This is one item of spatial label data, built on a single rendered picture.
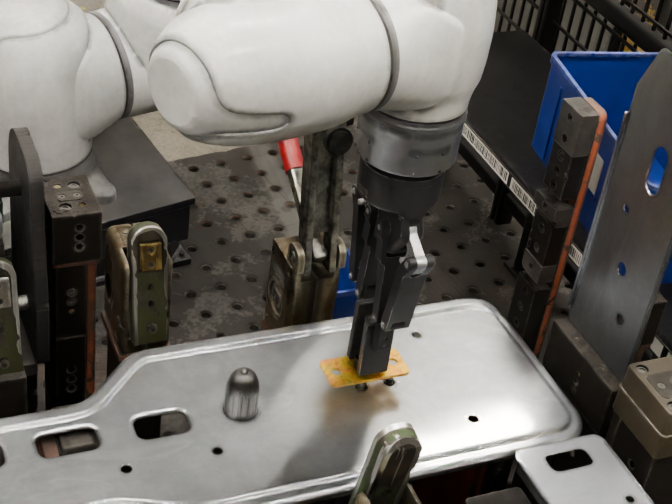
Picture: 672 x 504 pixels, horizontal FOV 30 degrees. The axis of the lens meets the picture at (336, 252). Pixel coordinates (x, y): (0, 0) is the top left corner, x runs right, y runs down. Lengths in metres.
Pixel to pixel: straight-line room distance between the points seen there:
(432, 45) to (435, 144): 0.11
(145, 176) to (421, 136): 0.87
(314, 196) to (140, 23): 0.54
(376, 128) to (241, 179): 1.05
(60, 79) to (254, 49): 0.82
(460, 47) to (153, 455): 0.46
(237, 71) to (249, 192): 1.18
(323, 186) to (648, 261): 0.33
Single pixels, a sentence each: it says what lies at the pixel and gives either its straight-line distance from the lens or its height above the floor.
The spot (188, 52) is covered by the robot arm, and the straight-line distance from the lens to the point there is 0.88.
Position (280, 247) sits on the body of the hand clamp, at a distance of 1.32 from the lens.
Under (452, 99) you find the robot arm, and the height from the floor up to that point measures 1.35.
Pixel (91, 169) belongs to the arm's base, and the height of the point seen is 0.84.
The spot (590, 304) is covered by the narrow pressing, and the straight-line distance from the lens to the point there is 1.35.
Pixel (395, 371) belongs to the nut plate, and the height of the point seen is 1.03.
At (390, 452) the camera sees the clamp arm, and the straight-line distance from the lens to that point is 1.03.
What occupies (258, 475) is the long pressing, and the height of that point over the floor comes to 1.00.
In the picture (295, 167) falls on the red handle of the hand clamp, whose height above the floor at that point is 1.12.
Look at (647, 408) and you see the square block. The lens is 1.25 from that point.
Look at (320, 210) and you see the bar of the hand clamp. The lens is 1.28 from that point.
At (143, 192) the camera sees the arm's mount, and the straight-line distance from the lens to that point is 1.81.
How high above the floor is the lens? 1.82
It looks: 35 degrees down
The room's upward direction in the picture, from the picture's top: 9 degrees clockwise
